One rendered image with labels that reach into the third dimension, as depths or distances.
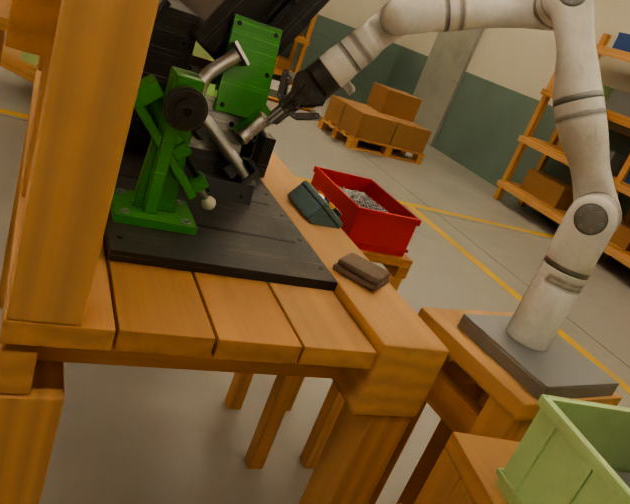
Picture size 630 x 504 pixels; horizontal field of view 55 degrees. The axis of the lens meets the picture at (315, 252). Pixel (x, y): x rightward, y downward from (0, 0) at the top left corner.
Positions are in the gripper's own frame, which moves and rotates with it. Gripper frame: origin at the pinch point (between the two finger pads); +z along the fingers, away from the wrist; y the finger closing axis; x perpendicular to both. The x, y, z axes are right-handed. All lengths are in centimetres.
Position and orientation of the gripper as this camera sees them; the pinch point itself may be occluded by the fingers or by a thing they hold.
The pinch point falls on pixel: (276, 116)
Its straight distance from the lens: 128.6
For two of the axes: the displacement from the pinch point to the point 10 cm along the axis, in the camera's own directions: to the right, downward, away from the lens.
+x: 2.2, -0.6, 9.7
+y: 5.7, 8.1, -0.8
